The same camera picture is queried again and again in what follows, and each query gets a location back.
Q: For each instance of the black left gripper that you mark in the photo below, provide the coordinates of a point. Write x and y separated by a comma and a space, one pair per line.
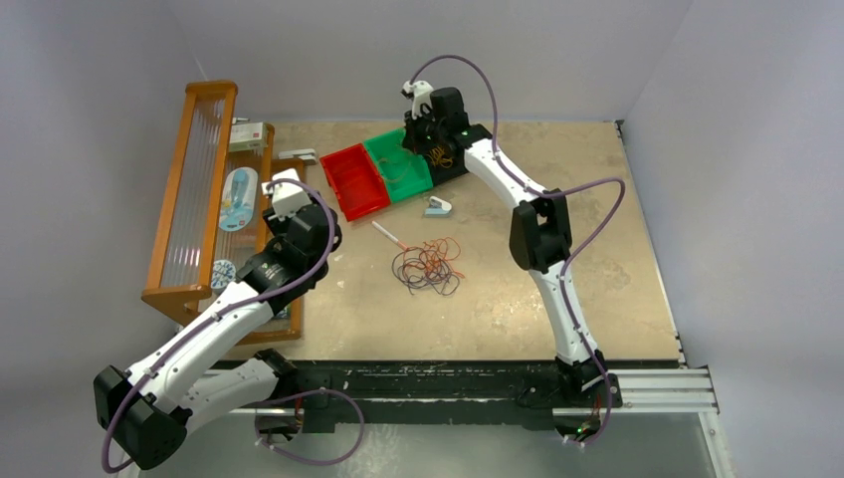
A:
280, 227

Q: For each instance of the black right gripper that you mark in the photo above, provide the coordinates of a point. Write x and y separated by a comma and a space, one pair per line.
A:
413, 139

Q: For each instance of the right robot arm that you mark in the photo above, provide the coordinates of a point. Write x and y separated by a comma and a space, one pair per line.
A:
540, 243

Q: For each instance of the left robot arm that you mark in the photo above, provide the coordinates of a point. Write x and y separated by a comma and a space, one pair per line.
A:
149, 409

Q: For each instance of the black plastic bin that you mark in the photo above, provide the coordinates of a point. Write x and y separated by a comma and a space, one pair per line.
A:
444, 164

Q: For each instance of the green plastic bin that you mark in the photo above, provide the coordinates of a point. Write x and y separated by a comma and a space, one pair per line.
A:
404, 173

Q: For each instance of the red plastic bin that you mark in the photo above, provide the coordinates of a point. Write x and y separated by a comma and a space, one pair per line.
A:
355, 181

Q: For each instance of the white stapler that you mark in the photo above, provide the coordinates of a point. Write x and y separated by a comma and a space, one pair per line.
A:
438, 208

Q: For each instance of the blue packaged item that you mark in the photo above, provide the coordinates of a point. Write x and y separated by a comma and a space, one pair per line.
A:
238, 200

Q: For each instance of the silver marker pink cap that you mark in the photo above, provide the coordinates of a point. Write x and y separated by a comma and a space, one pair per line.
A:
390, 236

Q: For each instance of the round blue patterned object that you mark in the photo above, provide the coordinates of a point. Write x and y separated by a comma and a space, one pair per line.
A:
223, 273

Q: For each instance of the small white red box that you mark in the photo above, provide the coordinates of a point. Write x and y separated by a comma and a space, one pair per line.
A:
245, 136

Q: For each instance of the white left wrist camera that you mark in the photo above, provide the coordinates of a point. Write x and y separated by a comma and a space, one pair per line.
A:
286, 198

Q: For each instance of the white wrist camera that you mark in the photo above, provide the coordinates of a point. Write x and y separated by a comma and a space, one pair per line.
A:
419, 93
286, 198

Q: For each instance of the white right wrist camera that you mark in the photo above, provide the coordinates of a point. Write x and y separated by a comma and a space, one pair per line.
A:
419, 93

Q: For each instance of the wooden rack frame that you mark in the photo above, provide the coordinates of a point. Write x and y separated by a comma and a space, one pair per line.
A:
189, 239

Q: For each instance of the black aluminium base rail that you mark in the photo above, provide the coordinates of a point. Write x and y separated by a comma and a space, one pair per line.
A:
525, 393

